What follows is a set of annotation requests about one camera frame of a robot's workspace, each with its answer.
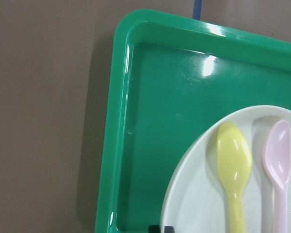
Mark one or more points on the pink plastic spoon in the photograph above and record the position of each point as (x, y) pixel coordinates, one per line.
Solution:
(277, 164)

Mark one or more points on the white round plate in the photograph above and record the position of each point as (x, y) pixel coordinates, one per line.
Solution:
(195, 200)

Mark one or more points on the yellow plastic spoon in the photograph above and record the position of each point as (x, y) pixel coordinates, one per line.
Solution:
(234, 163)

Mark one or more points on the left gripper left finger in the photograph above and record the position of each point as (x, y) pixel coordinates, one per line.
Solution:
(154, 229)

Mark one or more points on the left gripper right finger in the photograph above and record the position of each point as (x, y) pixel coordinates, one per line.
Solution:
(169, 229)

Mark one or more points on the green plastic tray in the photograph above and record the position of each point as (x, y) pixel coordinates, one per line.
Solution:
(171, 79)

